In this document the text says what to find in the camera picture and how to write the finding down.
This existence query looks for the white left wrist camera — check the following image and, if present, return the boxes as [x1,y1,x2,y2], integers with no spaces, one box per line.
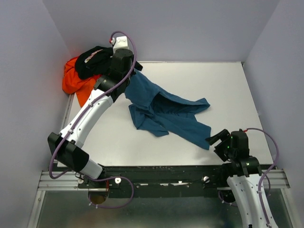
[112,36,130,54]

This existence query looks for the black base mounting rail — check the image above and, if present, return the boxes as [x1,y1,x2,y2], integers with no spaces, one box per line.
[74,164,233,199]

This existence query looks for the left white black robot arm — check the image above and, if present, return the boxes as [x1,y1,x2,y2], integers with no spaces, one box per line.
[47,49,135,188]

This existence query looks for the teal blue t shirt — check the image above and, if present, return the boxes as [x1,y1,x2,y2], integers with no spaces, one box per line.
[124,70,211,150]

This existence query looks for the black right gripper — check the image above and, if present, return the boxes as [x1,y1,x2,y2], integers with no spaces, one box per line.
[205,128,236,162]

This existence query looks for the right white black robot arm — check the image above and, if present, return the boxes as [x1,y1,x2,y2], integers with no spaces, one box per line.
[206,129,278,228]

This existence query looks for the black t shirt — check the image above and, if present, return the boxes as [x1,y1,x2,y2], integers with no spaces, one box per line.
[75,46,122,81]

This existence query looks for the orange t shirt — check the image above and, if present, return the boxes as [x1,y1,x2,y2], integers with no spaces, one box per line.
[62,57,101,107]

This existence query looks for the aluminium frame rail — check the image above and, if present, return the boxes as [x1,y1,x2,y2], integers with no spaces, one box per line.
[38,170,290,191]

